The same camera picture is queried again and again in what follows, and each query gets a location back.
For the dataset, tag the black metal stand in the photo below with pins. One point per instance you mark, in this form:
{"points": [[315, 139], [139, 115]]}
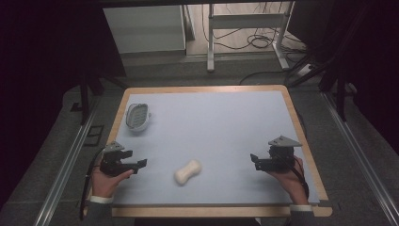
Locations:
{"points": [[340, 94], [84, 100]]}

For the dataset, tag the person's left hand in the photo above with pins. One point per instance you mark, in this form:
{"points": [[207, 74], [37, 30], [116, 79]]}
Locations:
{"points": [[105, 183]]}

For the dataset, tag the small black floor bracket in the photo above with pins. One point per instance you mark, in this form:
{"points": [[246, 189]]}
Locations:
{"points": [[76, 107]]}

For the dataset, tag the white power strip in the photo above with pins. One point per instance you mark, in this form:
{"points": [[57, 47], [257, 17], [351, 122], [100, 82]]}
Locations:
{"points": [[305, 70]]}

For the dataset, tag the aluminium rail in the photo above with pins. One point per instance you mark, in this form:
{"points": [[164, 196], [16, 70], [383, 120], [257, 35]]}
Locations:
{"points": [[360, 160], [67, 169]]}

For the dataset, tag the white soap bar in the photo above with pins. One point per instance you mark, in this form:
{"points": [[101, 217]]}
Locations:
{"points": [[187, 172]]}

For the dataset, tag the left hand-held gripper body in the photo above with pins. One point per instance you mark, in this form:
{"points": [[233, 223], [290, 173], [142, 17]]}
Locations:
{"points": [[110, 160]]}

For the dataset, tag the white metal stand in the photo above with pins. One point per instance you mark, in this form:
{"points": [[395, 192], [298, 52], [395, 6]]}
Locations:
{"points": [[247, 21]]}

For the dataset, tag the white cabinet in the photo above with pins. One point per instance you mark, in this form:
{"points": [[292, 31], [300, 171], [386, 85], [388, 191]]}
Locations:
{"points": [[146, 28]]}

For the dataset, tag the grey mesh basket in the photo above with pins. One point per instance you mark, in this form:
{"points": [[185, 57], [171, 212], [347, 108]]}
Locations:
{"points": [[138, 117]]}

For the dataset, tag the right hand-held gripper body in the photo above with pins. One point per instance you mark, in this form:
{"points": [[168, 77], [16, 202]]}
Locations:
{"points": [[281, 153]]}

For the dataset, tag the pale blue table mat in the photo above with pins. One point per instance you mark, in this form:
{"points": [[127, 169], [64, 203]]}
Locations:
{"points": [[216, 128]]}

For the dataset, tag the person's right hand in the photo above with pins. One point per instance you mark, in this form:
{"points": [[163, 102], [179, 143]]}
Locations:
{"points": [[291, 183]]}

